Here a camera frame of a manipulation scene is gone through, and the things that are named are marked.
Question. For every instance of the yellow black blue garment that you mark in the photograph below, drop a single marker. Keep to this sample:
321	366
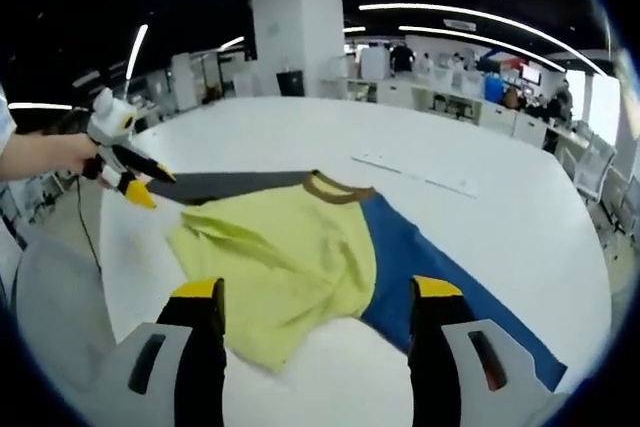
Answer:
300	247

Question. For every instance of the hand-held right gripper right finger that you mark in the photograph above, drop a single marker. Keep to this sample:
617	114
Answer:
435	347

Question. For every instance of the blue barrel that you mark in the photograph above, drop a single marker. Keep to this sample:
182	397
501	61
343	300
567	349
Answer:
493	87

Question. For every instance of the white cabinet row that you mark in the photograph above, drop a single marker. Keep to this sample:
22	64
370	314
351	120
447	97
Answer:
500	119

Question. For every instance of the white tall box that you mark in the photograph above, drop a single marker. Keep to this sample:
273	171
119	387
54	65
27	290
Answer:
375	62

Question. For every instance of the white square pillar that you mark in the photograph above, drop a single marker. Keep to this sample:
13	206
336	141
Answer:
297	22

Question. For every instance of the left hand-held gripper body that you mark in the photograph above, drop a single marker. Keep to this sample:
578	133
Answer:
112	122

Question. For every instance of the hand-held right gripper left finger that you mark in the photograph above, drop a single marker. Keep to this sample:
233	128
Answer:
200	347

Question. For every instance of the person's left hand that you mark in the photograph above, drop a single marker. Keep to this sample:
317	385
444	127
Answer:
77	157

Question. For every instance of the person's white striped sleeve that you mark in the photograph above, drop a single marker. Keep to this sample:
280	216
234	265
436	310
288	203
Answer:
4	112

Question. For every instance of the black bin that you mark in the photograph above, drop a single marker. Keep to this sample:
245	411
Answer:
290	83

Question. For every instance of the white locker cabinet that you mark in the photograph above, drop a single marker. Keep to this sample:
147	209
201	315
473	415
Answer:
190	79

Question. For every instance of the short ceiling light strip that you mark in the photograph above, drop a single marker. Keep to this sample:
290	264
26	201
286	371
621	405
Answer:
137	52
40	106

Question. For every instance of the white socket panel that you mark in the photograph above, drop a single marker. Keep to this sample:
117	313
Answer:
415	174

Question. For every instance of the group of white office chairs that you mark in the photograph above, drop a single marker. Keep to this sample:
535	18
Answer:
595	167

